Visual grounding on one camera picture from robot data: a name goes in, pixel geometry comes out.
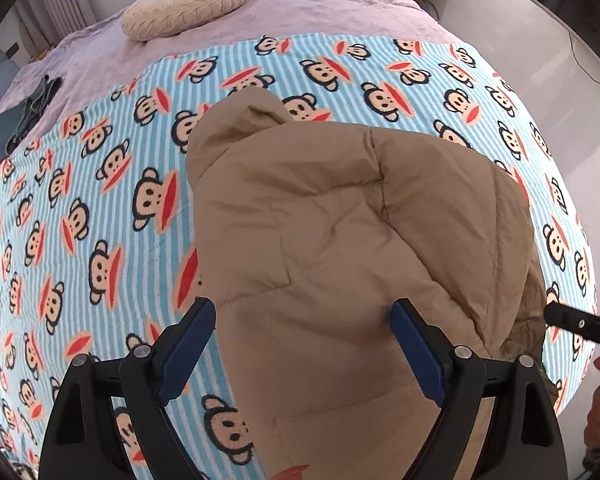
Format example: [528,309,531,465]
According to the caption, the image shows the grey curtain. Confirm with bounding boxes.
[15,0,95,47]

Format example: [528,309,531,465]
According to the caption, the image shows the bed with lilac cover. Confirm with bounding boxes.
[0,0,461,126]

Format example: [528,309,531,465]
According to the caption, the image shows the person's right hand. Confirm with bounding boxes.
[582,354,600,458]

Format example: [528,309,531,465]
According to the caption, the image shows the cream round pillow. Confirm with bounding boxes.
[122,0,249,42]

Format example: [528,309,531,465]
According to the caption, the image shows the dark jeans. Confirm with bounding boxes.
[10,76,63,146]

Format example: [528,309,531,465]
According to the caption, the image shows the monkey printed striped blanket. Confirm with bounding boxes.
[0,35,598,480]

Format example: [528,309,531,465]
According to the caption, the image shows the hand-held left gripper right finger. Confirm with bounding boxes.
[390,298,569,480]

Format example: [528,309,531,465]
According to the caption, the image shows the tan puffer jacket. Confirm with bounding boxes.
[185,86,563,480]

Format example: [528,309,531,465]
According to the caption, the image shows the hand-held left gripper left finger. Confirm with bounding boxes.
[39,297,217,480]

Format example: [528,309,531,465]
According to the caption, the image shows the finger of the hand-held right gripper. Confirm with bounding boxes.
[543,300,600,347]

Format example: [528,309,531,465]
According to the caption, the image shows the black cable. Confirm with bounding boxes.
[567,30,600,86]

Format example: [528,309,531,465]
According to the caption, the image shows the teal folded cloth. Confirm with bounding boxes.
[0,110,28,171]

